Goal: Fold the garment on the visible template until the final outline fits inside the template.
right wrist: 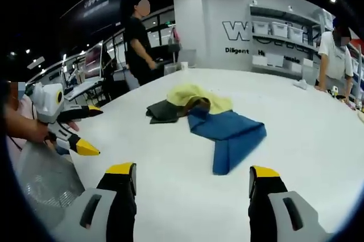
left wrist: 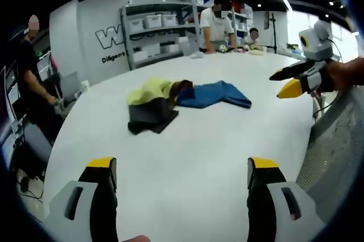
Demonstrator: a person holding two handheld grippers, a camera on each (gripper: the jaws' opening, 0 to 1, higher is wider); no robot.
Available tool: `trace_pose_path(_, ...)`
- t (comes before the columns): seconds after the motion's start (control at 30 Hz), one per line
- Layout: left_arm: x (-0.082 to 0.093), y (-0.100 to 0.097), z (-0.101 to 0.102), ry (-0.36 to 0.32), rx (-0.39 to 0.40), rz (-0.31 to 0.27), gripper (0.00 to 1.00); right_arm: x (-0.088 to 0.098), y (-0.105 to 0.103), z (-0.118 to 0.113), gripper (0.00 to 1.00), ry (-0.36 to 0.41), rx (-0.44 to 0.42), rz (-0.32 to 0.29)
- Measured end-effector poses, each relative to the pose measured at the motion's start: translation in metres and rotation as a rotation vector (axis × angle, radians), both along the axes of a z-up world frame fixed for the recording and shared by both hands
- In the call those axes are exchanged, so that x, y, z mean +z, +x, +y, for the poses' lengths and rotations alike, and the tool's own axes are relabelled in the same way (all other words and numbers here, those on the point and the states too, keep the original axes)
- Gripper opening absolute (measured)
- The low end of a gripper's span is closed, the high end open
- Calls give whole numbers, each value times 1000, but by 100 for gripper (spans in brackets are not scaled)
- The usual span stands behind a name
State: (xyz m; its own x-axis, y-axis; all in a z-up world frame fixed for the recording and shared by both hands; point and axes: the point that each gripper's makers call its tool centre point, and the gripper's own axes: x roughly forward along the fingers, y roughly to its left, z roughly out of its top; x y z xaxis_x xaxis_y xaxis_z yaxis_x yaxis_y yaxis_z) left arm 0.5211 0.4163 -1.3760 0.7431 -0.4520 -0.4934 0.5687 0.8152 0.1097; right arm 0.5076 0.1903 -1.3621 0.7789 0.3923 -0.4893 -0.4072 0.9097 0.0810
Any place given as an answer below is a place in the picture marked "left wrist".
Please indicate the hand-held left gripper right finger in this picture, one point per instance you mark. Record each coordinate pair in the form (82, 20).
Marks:
(284, 213)

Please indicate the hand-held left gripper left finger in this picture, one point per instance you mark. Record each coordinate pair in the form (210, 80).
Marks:
(68, 213)

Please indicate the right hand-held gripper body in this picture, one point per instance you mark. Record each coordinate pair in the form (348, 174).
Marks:
(315, 45)

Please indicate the blue garment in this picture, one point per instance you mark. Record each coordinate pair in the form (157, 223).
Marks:
(216, 95)

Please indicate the brown garment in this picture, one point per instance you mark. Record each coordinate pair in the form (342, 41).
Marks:
(177, 89)

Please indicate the dark grey garment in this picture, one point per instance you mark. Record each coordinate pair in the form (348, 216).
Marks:
(150, 119)

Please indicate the yellow-green garment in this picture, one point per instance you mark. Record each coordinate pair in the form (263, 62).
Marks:
(145, 92)

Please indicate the person's right hand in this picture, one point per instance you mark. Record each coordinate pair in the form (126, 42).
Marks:
(331, 77)

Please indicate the person's left hand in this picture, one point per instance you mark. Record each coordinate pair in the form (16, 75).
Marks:
(139, 239)

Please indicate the pale yellow cloth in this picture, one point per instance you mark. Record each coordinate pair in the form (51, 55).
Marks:
(257, 51)

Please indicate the black tripod stand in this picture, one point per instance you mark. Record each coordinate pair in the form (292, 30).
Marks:
(274, 34)

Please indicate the grey metal shelf rack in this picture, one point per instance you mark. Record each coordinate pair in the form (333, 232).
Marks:
(241, 21)
(159, 34)

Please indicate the black computer tower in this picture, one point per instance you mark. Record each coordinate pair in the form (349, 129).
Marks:
(31, 151)

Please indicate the grey mesh chair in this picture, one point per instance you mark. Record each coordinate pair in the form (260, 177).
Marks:
(335, 151)

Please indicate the white crumpled cloth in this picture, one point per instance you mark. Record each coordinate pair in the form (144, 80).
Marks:
(196, 55)

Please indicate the white box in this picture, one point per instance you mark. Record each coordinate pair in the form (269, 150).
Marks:
(187, 45)

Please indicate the group of white storage bins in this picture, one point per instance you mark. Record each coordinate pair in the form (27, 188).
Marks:
(155, 35)

